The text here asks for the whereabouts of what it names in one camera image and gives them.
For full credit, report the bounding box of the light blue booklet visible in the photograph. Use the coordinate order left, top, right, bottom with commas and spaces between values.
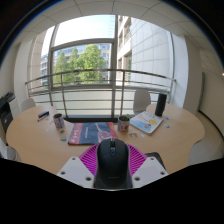
129, 110, 165, 136

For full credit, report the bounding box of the black and white printer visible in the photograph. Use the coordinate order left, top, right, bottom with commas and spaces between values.
0, 92, 17, 135

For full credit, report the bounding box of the blue marker pen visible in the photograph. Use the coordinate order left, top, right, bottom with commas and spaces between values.
37, 114, 51, 122

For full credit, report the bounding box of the white plastic chair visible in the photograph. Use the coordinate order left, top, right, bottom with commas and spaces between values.
132, 88, 152, 116
20, 97, 37, 113
0, 137, 17, 162

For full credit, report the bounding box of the metal balcony railing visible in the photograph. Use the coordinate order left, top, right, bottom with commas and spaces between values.
24, 68, 177, 118

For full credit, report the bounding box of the black printed mouse pad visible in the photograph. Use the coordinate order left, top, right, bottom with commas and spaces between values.
144, 151, 167, 171

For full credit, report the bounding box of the strawberry print mug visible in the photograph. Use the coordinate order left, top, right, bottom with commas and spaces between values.
52, 112, 65, 130

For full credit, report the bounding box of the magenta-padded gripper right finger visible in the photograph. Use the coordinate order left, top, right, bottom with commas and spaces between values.
127, 143, 170, 189

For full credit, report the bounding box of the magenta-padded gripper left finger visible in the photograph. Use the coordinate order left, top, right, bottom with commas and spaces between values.
55, 143, 101, 189

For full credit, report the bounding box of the small printed plant pot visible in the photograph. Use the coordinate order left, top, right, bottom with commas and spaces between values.
117, 114, 131, 133

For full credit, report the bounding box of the red and blue magazine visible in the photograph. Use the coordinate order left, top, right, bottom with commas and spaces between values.
67, 121, 119, 146

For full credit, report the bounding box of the black whiteboard eraser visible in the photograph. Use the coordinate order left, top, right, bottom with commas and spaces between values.
37, 110, 50, 119

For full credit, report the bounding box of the black cylindrical speaker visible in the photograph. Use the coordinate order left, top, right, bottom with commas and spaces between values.
154, 93, 168, 118

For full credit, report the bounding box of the black computer mouse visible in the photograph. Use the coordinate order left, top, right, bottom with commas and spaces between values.
95, 138, 131, 190

